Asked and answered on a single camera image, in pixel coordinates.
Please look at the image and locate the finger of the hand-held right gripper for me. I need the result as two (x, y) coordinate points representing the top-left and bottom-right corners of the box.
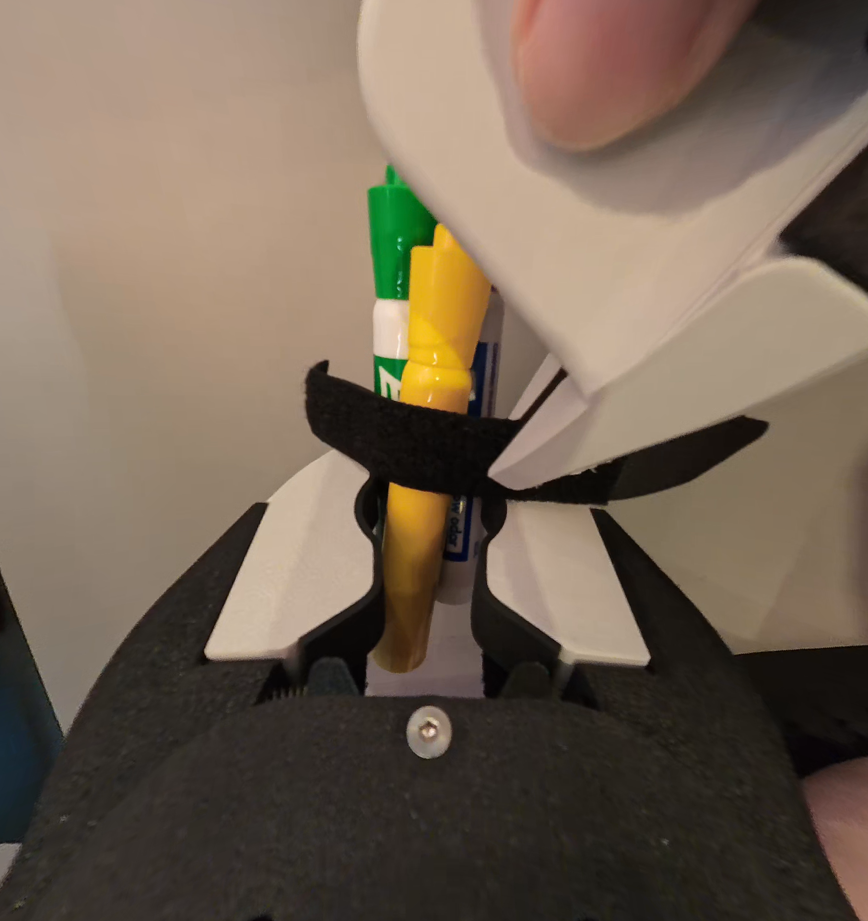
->
(488, 389), (602, 492)
(509, 351), (572, 427)

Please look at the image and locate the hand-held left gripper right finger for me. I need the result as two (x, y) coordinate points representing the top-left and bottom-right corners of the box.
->
(470, 496), (652, 697)

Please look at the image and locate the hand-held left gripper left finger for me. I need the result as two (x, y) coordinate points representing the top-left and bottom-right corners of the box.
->
(202, 449), (388, 697)

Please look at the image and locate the blue dry erase marker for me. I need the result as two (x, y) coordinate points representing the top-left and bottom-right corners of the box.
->
(434, 286), (508, 607)

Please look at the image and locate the yellow highlighter marker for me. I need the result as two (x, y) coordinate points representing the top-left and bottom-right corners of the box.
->
(371, 223), (494, 674)

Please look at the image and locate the black hook-and-loop strap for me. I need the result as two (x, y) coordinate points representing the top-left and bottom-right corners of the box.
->
(303, 360), (770, 509)

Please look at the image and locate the green dry erase marker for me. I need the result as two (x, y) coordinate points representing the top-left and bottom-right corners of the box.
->
(366, 164), (441, 405)

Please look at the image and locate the black elbow rest pad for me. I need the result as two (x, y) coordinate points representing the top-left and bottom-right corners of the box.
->
(725, 644), (868, 781)

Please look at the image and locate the person's right hand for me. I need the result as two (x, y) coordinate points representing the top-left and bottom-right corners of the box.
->
(513, 0), (760, 150)

